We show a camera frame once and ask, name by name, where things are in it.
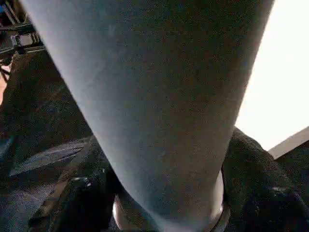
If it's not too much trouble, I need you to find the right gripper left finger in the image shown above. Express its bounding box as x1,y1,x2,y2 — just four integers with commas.
28,136,122,232

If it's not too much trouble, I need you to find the black plastic mat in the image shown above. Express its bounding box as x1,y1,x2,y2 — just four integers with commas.
0,48,309,232

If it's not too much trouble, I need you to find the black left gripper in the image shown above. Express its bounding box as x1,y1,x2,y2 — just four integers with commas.
0,21,47,64

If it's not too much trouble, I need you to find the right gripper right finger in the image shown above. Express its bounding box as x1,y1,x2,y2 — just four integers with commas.
220,127,309,232

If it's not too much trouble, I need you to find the white plastic table leg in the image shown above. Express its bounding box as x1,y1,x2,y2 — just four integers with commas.
20,0,276,232

